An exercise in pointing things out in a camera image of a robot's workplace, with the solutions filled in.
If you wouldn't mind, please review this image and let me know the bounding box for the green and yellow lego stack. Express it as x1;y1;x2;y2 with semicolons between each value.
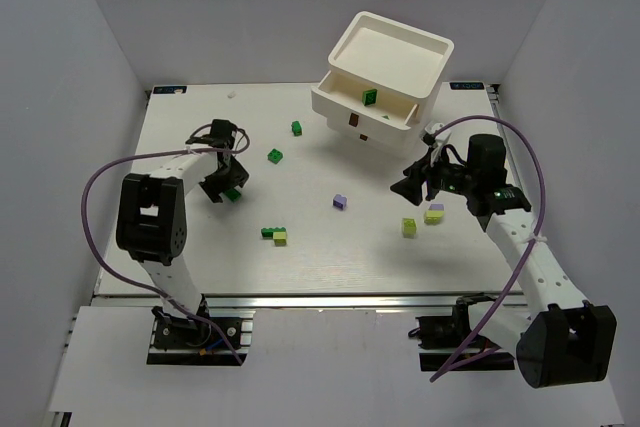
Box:
260;227;288;246

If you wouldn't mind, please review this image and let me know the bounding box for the dark green lego plate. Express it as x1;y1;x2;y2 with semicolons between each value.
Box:
361;89;378;107

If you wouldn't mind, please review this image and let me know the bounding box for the white three-drawer cabinet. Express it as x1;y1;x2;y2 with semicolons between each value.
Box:
311;11;454;157

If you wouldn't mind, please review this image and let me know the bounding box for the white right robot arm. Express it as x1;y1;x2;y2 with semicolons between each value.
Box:
391;134;617;388

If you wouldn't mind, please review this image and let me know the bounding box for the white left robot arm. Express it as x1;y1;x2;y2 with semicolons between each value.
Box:
116;119;249;318

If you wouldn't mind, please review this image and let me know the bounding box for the purple and yellow lego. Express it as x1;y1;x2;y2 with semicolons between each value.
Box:
424;203;445;225

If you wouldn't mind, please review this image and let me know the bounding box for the yellow-green lego brick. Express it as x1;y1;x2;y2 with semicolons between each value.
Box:
401;218;417;238

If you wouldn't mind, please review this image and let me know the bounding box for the purple lego brick centre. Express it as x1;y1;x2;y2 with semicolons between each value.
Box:
332;194;347;210

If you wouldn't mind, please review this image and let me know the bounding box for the right blue label sticker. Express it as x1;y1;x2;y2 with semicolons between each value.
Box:
449;82;485;91

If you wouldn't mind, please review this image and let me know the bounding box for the blue label sticker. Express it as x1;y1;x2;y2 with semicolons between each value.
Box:
152;85;187;95
449;82;485;91

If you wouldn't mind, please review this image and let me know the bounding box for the left blue label sticker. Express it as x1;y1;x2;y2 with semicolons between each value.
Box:
152;85;187;95

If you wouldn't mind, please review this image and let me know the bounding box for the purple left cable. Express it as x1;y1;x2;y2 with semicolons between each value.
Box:
82;124;252;366

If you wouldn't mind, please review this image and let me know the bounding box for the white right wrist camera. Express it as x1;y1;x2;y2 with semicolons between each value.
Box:
421;121;451;162

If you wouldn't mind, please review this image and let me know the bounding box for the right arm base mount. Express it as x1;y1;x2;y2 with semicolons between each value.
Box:
407;294;515;373

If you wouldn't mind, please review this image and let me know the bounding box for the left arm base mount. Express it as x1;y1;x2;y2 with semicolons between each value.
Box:
146;299;251;367

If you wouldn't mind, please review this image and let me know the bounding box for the aluminium front rail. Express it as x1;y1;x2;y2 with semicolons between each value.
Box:
91;293;526;309

